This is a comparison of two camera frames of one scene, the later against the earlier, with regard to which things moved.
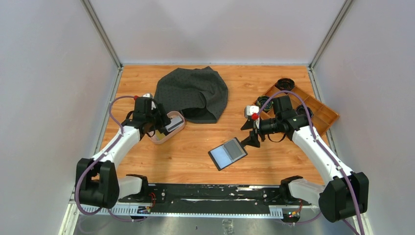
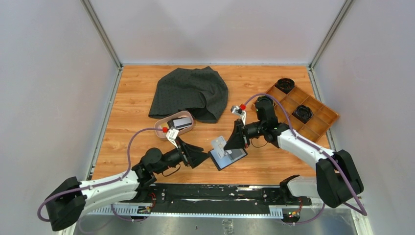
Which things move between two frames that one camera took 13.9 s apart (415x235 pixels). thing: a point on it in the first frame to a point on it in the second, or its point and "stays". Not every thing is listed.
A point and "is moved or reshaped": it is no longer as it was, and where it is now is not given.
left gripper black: (163, 120) to (197, 156)
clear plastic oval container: (177, 122) is moved or reshaped
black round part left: (261, 101) stays
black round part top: (285, 84) stays
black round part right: (300, 110) stays
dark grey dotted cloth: (201, 94) stays
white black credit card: (175, 122) to (219, 144)
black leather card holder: (224, 154) stays
